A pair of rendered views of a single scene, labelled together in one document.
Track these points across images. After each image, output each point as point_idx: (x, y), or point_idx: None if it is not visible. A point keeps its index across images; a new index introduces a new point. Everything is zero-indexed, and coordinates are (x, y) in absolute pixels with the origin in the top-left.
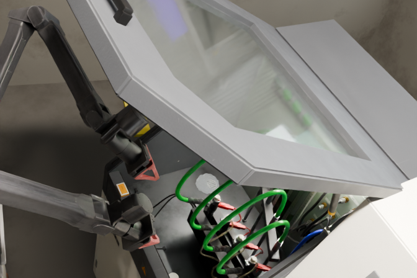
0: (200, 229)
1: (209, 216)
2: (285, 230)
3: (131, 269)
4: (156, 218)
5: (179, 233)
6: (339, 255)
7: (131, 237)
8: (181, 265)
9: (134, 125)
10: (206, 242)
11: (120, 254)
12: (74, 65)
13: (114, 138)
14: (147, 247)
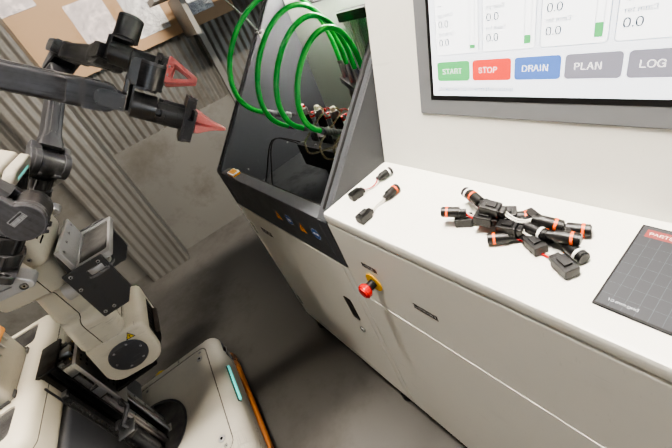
0: (289, 126)
1: (314, 136)
2: (351, 47)
3: (285, 239)
4: (286, 187)
5: (310, 183)
6: None
7: (171, 115)
8: (320, 199)
9: (123, 23)
10: (280, 110)
11: (279, 244)
12: (81, 44)
13: (110, 43)
14: (265, 189)
